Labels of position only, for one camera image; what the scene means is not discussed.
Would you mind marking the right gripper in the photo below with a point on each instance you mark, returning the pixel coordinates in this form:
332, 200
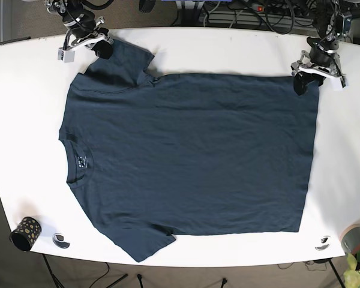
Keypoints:
97, 41

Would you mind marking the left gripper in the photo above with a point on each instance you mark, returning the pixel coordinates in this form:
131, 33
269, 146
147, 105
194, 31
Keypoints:
321, 63

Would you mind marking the dark blue T-shirt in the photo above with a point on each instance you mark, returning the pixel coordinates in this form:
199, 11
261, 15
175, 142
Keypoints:
151, 158

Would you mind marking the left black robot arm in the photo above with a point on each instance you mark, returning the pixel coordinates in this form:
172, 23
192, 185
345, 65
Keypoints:
332, 21

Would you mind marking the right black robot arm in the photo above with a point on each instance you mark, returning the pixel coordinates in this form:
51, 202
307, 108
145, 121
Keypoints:
83, 28

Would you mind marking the grey tape roll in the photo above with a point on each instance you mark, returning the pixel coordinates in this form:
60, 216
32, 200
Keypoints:
350, 239

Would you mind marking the green potted plant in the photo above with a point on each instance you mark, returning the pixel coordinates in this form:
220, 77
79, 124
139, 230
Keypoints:
352, 274

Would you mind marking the black gold-dotted cup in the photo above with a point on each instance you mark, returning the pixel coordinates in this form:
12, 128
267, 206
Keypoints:
25, 234

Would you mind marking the right table cable grommet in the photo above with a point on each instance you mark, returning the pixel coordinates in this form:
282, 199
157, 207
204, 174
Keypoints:
323, 243

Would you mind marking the table cable grommet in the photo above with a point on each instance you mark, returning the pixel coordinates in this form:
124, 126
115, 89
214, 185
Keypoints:
59, 241
323, 243

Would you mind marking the left table cable grommet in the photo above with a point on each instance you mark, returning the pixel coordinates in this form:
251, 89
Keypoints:
59, 241

